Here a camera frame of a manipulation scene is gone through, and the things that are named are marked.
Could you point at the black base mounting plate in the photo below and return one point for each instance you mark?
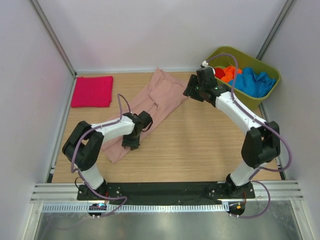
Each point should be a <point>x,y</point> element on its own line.
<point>174,193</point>

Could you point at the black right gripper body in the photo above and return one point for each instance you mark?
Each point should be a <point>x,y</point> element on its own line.
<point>202,86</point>

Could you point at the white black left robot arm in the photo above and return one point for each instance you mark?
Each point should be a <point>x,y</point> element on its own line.
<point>83,145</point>

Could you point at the olive green plastic bin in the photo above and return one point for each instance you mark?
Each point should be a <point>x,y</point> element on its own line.
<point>222,57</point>

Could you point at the orange t shirt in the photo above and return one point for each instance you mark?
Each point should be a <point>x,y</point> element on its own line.
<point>229,73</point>

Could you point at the blue t shirt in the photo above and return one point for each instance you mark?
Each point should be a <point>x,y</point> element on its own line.
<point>256,85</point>

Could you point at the folded magenta t shirt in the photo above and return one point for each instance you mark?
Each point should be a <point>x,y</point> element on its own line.
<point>92,92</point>

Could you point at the dusty pink t shirt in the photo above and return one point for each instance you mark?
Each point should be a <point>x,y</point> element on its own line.
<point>160,97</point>

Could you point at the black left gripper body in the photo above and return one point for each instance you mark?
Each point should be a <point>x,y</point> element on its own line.
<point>136,140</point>

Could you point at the white slotted cable duct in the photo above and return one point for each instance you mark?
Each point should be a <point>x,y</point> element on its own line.
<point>106,208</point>

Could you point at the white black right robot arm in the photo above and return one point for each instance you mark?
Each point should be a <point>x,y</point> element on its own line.
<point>261,144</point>

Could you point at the red t shirt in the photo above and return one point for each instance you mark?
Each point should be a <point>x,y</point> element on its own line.
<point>219,72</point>

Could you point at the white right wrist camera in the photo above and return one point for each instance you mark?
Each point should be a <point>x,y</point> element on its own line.
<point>204,64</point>

